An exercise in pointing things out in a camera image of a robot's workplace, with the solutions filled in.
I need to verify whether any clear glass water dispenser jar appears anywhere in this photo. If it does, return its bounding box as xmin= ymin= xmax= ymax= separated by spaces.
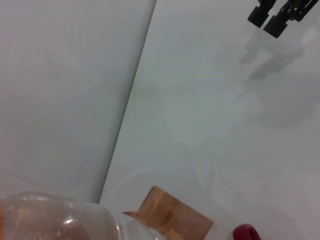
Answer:
xmin=0 ymin=190 xmax=161 ymax=240

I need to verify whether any red ceramic cup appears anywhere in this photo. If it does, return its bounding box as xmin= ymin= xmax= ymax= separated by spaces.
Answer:
xmin=232 ymin=223 xmax=262 ymax=240

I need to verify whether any light wooden dispenser stand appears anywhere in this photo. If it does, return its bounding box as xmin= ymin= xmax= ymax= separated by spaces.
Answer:
xmin=121 ymin=185 xmax=214 ymax=240

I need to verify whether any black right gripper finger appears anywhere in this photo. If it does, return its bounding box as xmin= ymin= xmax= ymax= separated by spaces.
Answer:
xmin=262 ymin=0 xmax=317 ymax=39
xmin=247 ymin=0 xmax=276 ymax=29

